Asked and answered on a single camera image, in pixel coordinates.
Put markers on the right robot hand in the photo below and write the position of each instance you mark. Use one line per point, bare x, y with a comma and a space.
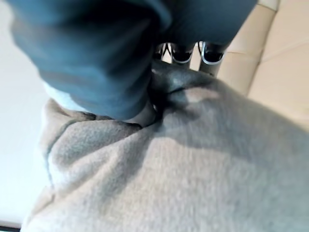
96, 48

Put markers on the grey fleece cushion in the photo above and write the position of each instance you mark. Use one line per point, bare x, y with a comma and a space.
169, 169

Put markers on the cream leather sofa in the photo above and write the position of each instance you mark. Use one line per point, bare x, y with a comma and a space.
270, 48

